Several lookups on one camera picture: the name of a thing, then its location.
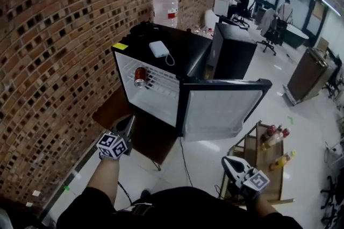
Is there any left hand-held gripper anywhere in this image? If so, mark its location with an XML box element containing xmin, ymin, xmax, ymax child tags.
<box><xmin>96</xmin><ymin>114</ymin><xmax>137</xmax><ymax>161</ymax></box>

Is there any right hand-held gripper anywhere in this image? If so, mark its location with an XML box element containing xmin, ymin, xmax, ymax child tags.
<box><xmin>221</xmin><ymin>155</ymin><xmax>271</xmax><ymax>199</ymax></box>

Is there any orange juice bottle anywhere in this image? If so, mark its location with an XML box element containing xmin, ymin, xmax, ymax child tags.
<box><xmin>269</xmin><ymin>155</ymin><xmax>291</xmax><ymax>172</ymax></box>
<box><xmin>283</xmin><ymin>149</ymin><xmax>298</xmax><ymax>163</ymax></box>

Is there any dark cola bottle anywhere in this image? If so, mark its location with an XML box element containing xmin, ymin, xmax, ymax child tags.
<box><xmin>260</xmin><ymin>124</ymin><xmax>277</xmax><ymax>144</ymax></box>

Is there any red drink can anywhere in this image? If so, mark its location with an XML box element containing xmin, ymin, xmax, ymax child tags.
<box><xmin>133</xmin><ymin>66</ymin><xmax>147</xmax><ymax>89</ymax></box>

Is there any pink drink bottle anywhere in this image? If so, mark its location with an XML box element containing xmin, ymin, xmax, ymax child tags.
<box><xmin>279</xmin><ymin>127</ymin><xmax>292</xmax><ymax>141</ymax></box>

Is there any black mini fridge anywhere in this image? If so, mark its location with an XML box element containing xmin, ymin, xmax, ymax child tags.
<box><xmin>111</xmin><ymin>22</ymin><xmax>273</xmax><ymax>142</ymax></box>

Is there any person's right forearm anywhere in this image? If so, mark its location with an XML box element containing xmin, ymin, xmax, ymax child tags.
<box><xmin>243</xmin><ymin>195</ymin><xmax>277</xmax><ymax>219</ymax></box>

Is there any person's left forearm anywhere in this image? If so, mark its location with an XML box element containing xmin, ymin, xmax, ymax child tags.
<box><xmin>87</xmin><ymin>156</ymin><xmax>120</xmax><ymax>210</ymax></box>

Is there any dark wooden side table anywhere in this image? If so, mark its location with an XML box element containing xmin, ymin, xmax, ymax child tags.
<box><xmin>91</xmin><ymin>87</ymin><xmax>180</xmax><ymax>172</ymax></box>

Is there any wooden trolley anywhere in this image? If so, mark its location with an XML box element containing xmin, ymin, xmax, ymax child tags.
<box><xmin>219</xmin><ymin>119</ymin><xmax>296</xmax><ymax>206</ymax></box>

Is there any person's black shirt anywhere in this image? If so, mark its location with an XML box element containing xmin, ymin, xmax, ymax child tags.
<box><xmin>56</xmin><ymin>186</ymin><xmax>303</xmax><ymax>229</ymax></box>

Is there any white power bank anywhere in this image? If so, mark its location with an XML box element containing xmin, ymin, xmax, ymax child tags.
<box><xmin>148</xmin><ymin>40</ymin><xmax>169</xmax><ymax>58</ymax></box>

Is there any black office chair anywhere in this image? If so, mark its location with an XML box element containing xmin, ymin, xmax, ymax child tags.
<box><xmin>256</xmin><ymin>17</ymin><xmax>285</xmax><ymax>56</ymax></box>
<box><xmin>319</xmin><ymin>174</ymin><xmax>344</xmax><ymax>226</ymax></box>
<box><xmin>322</xmin><ymin>71</ymin><xmax>341</xmax><ymax>99</ymax></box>
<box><xmin>232</xmin><ymin>6</ymin><xmax>255</xmax><ymax>27</ymax></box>

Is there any black square cabinet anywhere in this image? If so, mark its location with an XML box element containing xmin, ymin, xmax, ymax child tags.
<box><xmin>206</xmin><ymin>22</ymin><xmax>258</xmax><ymax>81</ymax></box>

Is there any brown cabinet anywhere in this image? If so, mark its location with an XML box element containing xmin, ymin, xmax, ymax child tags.
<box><xmin>282</xmin><ymin>47</ymin><xmax>335</xmax><ymax>107</ymax></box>

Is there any cluster of clear bottles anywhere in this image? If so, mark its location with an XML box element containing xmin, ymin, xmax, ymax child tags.
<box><xmin>192</xmin><ymin>24</ymin><xmax>214</xmax><ymax>38</ymax></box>

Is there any clear water jug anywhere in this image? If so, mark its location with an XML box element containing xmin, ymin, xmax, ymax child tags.
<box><xmin>152</xmin><ymin>0</ymin><xmax>180</xmax><ymax>29</ymax></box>

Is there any white plastic sack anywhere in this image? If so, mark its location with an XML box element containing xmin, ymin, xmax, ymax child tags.
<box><xmin>204</xmin><ymin>9</ymin><xmax>220</xmax><ymax>27</ymax></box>

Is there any dark oval table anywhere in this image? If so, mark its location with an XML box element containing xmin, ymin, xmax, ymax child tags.
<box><xmin>283</xmin><ymin>24</ymin><xmax>310</xmax><ymax>49</ymax></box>

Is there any grey draped coat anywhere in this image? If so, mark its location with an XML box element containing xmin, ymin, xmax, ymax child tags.
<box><xmin>255</xmin><ymin>8</ymin><xmax>276</xmax><ymax>35</ymax></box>

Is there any brown cardboard box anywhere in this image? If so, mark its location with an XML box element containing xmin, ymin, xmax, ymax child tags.
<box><xmin>316</xmin><ymin>37</ymin><xmax>331</xmax><ymax>52</ymax></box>

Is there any white desk unit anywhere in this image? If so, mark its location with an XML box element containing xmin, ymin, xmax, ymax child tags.
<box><xmin>213</xmin><ymin>0</ymin><xmax>233</xmax><ymax>17</ymax></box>

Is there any ceiling tube light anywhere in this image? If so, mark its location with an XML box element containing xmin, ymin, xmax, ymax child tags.
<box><xmin>321</xmin><ymin>0</ymin><xmax>342</xmax><ymax>17</ymax></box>

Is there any black power cord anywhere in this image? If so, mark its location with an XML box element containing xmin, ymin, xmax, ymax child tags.
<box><xmin>178</xmin><ymin>137</ymin><xmax>194</xmax><ymax>188</ymax></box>

